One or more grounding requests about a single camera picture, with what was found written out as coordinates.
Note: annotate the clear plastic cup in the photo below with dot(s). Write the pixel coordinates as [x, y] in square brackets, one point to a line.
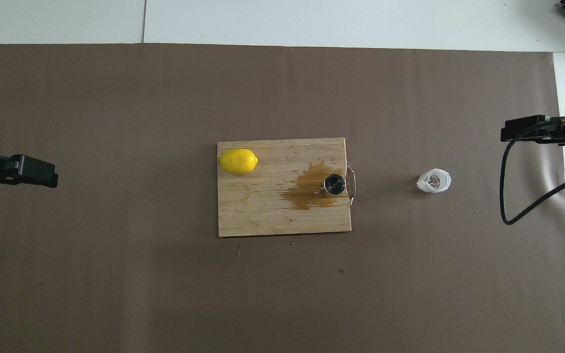
[433, 181]

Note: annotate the steel double jigger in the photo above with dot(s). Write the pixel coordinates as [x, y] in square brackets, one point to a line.
[334, 185]

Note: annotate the brown paper table mat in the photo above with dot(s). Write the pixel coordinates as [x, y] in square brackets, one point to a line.
[165, 294]

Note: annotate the yellow lemon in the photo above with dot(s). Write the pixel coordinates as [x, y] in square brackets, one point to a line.
[238, 161]

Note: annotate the wooden cutting board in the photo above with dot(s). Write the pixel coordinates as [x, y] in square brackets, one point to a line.
[263, 201]

